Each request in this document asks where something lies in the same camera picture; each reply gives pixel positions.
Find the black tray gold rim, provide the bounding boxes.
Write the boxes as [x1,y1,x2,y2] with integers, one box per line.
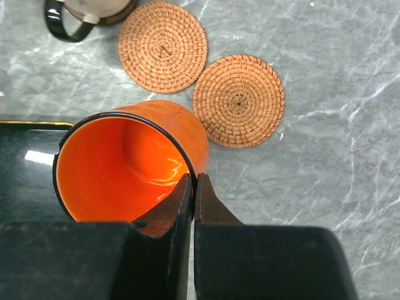
[1,121,73,223]

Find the orange cup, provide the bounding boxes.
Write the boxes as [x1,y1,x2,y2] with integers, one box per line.
[52,99,209,222]

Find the woven rattan coaster front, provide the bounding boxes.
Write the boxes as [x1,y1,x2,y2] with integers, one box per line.
[192,54,285,148]

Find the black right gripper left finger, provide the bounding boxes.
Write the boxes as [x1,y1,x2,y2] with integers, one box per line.
[1,175,193,299]

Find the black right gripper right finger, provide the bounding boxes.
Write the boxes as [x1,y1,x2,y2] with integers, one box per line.
[194,174,358,299]

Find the cream cup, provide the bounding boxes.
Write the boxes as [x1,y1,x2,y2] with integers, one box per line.
[44,0,130,43]

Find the dark walnut coaster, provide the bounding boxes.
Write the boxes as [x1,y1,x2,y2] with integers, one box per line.
[97,0,139,26]

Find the woven rattan coaster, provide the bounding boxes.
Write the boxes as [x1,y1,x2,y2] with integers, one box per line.
[118,1,208,94]
[192,54,285,148]

